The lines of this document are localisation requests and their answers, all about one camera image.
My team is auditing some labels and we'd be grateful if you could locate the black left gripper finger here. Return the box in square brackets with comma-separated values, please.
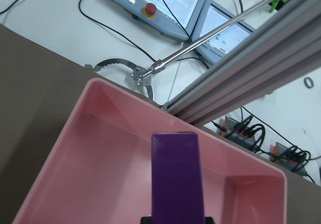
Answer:
[140, 216, 153, 224]

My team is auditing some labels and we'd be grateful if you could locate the purple block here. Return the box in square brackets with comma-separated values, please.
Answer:
[151, 132, 206, 223]

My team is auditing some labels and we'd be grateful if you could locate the pink plastic box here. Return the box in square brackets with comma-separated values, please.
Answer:
[14, 78, 287, 223]

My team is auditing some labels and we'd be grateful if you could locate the orange terminal connector block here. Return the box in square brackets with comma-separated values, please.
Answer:
[212, 115, 266, 153]

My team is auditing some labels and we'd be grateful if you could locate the teach pendant with red button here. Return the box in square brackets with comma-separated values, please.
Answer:
[113, 0, 205, 42]

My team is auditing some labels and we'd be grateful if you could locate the grey ring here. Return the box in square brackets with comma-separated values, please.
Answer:
[303, 76, 315, 89]

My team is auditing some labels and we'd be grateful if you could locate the aluminium frame profile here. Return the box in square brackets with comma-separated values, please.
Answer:
[164, 0, 320, 127]

